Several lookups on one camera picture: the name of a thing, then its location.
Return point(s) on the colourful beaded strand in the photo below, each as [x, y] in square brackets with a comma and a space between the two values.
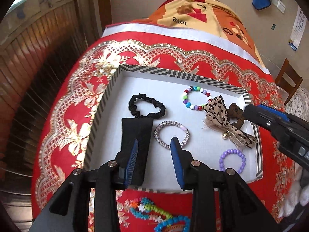
[149, 207]

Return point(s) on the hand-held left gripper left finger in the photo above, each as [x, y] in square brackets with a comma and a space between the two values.
[131, 164]

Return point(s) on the wall calendar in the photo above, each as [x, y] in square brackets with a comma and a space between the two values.
[298, 29]

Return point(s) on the wooden chair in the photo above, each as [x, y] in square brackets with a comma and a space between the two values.
[288, 79]

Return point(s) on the white lace cloth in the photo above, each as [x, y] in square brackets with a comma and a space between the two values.
[298, 101]

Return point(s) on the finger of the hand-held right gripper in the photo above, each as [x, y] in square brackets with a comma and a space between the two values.
[280, 116]
[258, 116]

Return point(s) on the orange printed blanket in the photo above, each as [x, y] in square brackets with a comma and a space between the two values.
[217, 21]

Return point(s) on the leopard bow scrunchie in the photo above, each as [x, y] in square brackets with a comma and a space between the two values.
[217, 111]

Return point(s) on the red floral tablecloth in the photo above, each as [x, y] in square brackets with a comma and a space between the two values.
[67, 101]

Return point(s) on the wooden slatted door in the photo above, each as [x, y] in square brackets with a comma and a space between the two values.
[36, 53]

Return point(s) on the striped shallow cardboard box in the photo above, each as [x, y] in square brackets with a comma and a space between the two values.
[173, 94]

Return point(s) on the white wall switch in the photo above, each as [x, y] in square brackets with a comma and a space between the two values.
[278, 3]

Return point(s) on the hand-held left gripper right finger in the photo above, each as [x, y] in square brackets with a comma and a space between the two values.
[177, 166]

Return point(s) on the person's right hand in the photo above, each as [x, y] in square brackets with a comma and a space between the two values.
[299, 193]

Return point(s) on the black scrunchie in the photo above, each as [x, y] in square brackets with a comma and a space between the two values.
[135, 99]

